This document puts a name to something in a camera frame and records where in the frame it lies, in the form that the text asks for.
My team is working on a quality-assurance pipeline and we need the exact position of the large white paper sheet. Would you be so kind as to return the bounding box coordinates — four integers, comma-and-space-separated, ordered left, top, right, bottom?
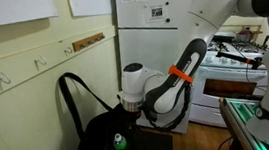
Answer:
0, 0, 59, 28

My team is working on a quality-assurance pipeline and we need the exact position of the orange cable clip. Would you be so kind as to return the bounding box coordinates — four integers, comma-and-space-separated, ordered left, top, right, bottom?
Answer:
167, 62, 195, 86

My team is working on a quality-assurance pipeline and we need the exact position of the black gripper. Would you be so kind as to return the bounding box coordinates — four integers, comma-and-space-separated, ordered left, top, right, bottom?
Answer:
126, 108, 144, 122

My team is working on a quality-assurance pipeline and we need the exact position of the photo fridge magnet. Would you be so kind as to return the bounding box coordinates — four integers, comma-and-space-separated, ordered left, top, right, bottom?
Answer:
150, 6, 165, 19

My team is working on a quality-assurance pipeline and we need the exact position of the black rod orange band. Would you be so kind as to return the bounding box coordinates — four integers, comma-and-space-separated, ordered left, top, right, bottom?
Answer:
216, 46, 267, 74

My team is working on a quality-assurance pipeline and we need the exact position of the black floor mat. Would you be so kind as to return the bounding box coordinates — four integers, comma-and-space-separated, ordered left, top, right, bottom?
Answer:
126, 124, 176, 150

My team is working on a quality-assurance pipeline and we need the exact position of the small white paper sheet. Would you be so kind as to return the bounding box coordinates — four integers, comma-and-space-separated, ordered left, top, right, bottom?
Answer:
66, 0, 113, 20

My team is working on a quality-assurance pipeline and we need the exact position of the white kitchen stove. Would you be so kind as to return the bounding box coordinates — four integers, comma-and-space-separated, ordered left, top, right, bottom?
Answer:
180, 27, 269, 132

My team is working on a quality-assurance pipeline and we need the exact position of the green plastic bottle white cap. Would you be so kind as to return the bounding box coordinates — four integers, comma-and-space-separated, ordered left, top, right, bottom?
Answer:
111, 131, 129, 150

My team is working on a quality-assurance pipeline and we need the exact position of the metal wall hook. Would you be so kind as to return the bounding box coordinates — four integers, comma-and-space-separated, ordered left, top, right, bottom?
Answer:
63, 45, 74, 56
0, 71, 13, 87
33, 54, 49, 68

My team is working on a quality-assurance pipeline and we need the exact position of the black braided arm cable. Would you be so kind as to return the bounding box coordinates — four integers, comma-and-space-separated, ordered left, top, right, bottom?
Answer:
141, 81, 197, 134

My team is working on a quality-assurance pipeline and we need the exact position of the wooden key hook rack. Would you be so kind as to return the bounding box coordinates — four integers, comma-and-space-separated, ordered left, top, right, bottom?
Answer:
70, 31, 108, 53

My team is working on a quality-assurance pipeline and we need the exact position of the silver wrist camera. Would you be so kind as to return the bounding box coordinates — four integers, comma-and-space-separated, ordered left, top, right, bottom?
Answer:
115, 90, 127, 105

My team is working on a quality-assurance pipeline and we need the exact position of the black tote bag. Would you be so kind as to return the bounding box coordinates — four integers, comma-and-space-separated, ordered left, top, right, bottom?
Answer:
57, 64, 147, 150

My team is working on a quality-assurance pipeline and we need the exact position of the white refrigerator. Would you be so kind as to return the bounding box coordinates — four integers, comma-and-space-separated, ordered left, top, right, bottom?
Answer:
113, 0, 231, 140

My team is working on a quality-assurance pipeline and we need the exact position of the aluminium robot base cart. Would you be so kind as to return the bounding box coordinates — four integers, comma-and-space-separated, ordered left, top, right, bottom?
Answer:
217, 92, 269, 150

